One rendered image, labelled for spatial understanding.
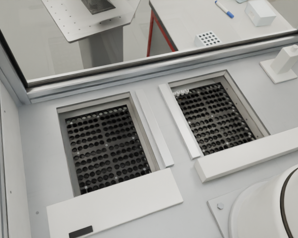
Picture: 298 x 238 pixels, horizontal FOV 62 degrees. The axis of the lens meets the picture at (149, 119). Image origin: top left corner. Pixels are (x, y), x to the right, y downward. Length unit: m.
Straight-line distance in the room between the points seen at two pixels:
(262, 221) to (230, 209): 0.13
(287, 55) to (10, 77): 0.73
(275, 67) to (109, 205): 0.63
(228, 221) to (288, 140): 0.26
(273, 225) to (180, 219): 0.20
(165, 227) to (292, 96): 0.54
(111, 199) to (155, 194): 0.09
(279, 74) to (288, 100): 0.10
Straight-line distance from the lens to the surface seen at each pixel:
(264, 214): 0.47
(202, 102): 0.77
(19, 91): 0.68
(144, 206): 0.55
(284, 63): 0.84
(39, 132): 0.66
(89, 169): 0.67
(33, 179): 0.61
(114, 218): 0.55
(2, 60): 0.61
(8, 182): 0.52
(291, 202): 0.42
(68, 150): 0.74
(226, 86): 0.87
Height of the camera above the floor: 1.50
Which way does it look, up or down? 58 degrees down
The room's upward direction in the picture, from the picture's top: 9 degrees clockwise
